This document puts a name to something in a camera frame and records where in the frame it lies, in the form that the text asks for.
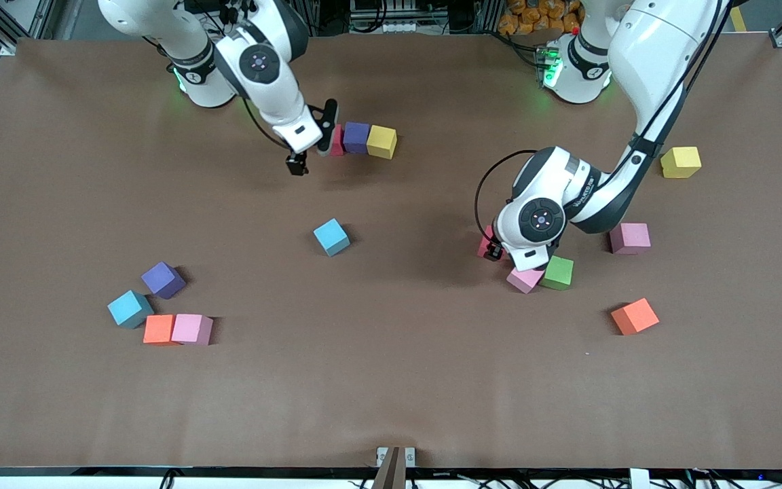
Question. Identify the grey bracket with brown post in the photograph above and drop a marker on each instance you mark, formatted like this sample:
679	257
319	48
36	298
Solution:
394	468

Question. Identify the red foam cube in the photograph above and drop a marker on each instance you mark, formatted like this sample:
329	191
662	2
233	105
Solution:
484	238
337	141

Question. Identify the yellow foam cube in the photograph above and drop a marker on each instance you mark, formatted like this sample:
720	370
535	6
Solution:
382	142
680	161

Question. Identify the small white power strip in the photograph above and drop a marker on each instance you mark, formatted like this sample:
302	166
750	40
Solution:
398	27

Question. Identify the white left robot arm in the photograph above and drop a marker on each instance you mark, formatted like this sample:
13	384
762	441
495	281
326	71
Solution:
649	68

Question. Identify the purple foam cube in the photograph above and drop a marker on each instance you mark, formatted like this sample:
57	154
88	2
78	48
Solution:
163	280
357	138

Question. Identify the black table edge strip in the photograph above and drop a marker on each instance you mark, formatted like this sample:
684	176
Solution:
92	471

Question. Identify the pink foam cube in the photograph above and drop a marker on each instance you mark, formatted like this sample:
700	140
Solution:
630	238
191	329
525	280

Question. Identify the small white box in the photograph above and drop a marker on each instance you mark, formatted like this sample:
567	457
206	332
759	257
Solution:
639	479

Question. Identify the light blue foam cube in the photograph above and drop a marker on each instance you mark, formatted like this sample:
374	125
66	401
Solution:
129	309
331	238

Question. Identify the bag of orange fruit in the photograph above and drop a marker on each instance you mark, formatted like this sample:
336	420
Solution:
527	20

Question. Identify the green foam cube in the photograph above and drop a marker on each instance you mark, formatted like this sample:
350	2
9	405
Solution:
559	274

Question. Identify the orange foam cube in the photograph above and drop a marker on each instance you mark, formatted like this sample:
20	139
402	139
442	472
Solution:
635	316
157	329

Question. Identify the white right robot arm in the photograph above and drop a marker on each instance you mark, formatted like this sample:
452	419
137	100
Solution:
275	88

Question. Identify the brown table cover sheet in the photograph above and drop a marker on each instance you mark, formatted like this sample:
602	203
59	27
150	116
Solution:
391	380

